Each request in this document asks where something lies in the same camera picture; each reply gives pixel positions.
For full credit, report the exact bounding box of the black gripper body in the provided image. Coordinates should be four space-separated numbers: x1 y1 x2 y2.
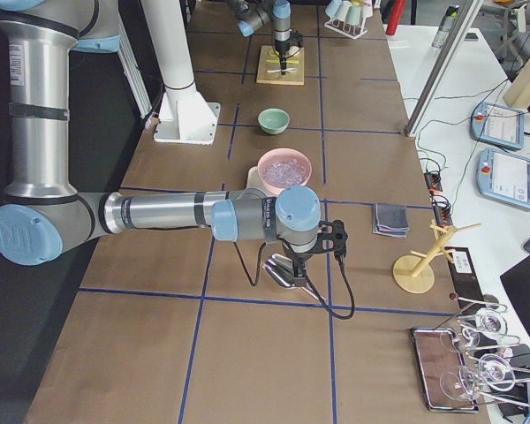
282 240 316 279
274 39 291 60

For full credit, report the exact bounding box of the white plastic spoon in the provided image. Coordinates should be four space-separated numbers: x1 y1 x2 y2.
266 67 299 73

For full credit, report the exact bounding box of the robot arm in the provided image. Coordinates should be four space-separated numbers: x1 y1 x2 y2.
226 0 292 75
0 1 268 204

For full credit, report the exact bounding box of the metal ice scoop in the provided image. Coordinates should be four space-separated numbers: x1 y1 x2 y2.
262 254 325 300

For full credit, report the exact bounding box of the green ceramic bowl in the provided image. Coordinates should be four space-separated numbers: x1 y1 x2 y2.
257 108 290 135

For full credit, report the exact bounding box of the pink bowl with ice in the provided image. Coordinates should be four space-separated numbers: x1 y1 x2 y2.
257 148 312 195

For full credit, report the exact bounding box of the yellow plastic knife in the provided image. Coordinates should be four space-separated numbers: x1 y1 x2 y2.
266 59 300 65

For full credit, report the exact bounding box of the bamboo cutting board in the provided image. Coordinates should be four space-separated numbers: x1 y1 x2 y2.
256 45 306 86

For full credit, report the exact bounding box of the light blue cup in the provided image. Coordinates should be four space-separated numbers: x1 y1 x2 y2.
325 0 342 19

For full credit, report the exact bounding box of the cup rack with wooden bar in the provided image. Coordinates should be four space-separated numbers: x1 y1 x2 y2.
324 1 374 40

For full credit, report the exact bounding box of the white cup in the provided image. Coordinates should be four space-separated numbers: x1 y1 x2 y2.
334 0 352 21

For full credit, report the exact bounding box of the mint green cup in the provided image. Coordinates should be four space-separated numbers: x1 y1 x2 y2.
345 4 362 27

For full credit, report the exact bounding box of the beige serving tray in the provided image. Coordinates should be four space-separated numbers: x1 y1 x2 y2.
246 166 264 190

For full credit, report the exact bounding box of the grey folded cloth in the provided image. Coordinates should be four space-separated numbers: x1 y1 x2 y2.
372 203 410 239

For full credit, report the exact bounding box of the wooden mug tree stand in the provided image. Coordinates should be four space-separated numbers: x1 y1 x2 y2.
392 219 481 294

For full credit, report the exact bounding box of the red cylinder object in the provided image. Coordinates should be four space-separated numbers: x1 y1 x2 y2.
385 0 406 36

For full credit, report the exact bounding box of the water bottle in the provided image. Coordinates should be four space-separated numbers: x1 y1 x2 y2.
431 5 460 49

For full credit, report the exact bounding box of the metal tray with glasses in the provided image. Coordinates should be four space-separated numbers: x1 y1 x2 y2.
410 328 480 413

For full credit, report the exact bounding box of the near teach pendant tablet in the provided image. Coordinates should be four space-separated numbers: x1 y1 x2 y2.
476 148 530 210

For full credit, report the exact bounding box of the teach pendant tablet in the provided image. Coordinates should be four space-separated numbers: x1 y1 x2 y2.
476 148 530 210
470 102 525 151

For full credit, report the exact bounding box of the far teach pendant tablet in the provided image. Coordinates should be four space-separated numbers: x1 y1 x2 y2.
470 102 525 151

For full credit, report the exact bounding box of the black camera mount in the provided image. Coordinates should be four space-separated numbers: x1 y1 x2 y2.
307 219 348 264

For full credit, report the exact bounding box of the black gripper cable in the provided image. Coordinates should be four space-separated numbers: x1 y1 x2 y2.
233 223 357 321

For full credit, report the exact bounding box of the white pillar mount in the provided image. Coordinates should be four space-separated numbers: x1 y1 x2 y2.
141 0 221 145

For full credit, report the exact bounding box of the aluminium frame post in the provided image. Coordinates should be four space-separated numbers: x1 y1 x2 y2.
405 0 483 138

